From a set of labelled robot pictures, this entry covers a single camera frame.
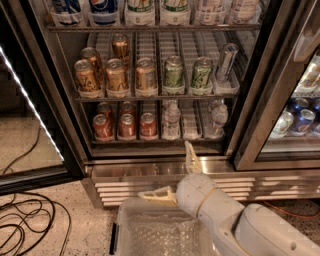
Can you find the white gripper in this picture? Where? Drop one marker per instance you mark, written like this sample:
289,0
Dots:
192,195

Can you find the orange can lane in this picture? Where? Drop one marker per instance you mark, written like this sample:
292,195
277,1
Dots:
120,47
116,75
145,74

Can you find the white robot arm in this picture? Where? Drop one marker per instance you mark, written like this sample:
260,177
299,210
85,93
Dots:
235,229

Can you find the red can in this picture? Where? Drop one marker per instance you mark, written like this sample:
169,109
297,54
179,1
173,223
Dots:
127,125
127,107
105,108
102,126

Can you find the red can front left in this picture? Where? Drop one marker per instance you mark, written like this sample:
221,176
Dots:
102,126

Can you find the green can left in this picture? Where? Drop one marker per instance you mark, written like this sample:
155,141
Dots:
173,71

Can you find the green can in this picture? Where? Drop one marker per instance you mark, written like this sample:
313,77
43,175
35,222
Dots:
202,69
173,71

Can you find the red can back left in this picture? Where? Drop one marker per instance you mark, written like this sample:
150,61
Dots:
105,108

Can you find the closed right fridge door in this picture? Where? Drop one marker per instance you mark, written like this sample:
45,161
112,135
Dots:
287,39

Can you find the green can right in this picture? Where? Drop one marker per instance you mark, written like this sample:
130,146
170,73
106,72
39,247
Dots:
202,69

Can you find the silver can right fridge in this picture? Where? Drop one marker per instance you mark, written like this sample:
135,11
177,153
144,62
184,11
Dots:
282,125

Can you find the blue can right fridge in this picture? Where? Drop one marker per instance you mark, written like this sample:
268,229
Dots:
302,121

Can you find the orange can front left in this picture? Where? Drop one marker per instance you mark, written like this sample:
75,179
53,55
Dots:
85,75

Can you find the orange can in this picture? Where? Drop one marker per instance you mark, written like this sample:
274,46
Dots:
92,55
85,75

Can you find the slim silver can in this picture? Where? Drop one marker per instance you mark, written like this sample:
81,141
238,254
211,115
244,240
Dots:
226,60

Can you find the open glass fridge door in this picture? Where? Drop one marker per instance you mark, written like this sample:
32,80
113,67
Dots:
39,133

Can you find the orange can behind left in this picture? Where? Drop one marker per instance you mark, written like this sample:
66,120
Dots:
92,55

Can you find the clear plastic bin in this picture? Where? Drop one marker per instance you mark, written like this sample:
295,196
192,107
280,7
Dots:
148,229

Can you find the clear water bottle left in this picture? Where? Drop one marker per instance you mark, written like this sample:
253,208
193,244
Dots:
170,121

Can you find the clear water bottle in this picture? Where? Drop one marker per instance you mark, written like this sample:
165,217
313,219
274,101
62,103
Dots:
170,121
217,118

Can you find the clear water bottle right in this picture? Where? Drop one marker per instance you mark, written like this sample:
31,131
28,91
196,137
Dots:
217,118

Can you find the green label bottle right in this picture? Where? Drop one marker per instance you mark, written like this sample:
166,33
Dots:
174,12

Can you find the green label bottle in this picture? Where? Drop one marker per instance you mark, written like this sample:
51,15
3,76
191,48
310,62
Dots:
139,12
174,12

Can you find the white label bottle left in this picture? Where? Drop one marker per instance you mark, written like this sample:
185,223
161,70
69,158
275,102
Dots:
210,12

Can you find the white label bottle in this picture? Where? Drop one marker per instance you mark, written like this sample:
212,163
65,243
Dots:
242,11
210,12

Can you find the green label bottle left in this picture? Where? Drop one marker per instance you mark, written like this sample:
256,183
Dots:
139,12

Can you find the white label bottle right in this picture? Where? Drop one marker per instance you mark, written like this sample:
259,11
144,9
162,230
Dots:
242,11

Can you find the blue pepsi bottle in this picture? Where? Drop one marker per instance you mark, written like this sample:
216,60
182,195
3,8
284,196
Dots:
103,12
66,12

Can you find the blue pepsi bottle left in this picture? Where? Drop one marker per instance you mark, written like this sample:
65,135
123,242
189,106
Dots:
66,12

